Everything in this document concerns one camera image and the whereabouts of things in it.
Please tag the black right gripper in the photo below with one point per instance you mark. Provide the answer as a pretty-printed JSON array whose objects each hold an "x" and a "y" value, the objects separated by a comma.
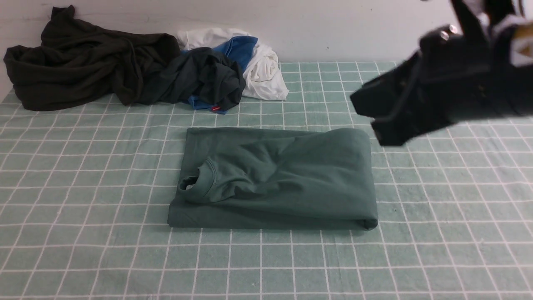
[{"x": 479, "y": 71}]

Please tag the green long-sleeve top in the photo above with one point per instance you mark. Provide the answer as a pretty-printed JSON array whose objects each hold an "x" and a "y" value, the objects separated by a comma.
[{"x": 245, "y": 178}]

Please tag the white crumpled garment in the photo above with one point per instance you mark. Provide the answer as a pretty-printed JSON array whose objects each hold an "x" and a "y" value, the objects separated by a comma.
[{"x": 263, "y": 76}]

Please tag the blue crumpled garment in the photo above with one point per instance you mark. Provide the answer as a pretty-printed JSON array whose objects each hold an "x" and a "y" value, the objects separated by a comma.
[{"x": 239, "y": 49}]

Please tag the dark olive crumpled garment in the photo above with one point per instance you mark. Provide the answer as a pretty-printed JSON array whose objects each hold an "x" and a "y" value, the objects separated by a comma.
[{"x": 78, "y": 62}]

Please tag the green checkered tablecloth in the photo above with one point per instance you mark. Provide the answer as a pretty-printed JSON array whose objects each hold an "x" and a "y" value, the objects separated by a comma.
[{"x": 85, "y": 193}]

